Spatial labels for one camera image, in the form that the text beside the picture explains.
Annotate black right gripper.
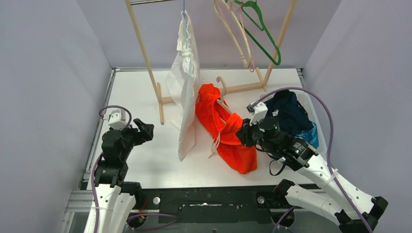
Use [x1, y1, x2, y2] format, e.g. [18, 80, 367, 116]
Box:
[236, 116, 277, 153]

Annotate orange shorts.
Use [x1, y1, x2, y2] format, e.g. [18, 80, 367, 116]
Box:
[195, 83, 258, 174]

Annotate wooden hanger of orange shorts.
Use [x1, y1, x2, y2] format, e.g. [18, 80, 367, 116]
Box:
[216, 76, 233, 114]

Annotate navy blue shorts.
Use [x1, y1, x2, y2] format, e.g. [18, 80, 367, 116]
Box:
[264, 90, 314, 135]

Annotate blue patterned shorts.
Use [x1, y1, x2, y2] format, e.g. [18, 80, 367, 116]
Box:
[296, 122, 319, 149]

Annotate clear plastic basket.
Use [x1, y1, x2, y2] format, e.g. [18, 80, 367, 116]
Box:
[262, 90, 326, 152]

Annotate pink hanger of blue shorts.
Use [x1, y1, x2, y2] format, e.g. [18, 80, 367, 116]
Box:
[216, 0, 256, 73]

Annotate green hanger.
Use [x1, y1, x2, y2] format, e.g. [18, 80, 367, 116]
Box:
[224, 0, 281, 66]

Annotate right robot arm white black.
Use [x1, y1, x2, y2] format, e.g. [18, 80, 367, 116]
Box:
[236, 116, 388, 233]

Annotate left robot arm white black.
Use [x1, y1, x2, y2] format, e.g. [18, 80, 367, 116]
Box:
[84, 118, 154, 233]

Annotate white shorts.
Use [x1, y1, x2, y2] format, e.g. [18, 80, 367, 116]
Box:
[165, 10, 201, 162]

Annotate lilac hanger of white shorts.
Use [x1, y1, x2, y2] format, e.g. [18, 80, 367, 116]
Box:
[182, 0, 187, 18]

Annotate wooden clothes rack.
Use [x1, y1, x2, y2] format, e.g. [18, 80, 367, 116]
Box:
[125, 0, 297, 125]

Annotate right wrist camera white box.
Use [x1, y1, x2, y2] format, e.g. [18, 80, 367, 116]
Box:
[246, 101, 268, 126]

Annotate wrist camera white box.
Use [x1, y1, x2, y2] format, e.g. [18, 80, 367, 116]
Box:
[246, 101, 268, 126]
[108, 109, 127, 130]

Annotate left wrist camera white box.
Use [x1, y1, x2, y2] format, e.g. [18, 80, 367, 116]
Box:
[108, 109, 127, 130]

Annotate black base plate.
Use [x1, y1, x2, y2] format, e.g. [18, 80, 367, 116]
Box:
[132, 185, 290, 224]

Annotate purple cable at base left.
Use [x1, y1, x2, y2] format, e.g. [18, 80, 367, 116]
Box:
[125, 213, 178, 232]

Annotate purple cable at base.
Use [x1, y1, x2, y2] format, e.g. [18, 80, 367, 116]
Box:
[125, 213, 178, 232]
[272, 206, 297, 233]

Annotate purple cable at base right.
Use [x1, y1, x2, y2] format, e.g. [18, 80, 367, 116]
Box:
[272, 206, 297, 233]

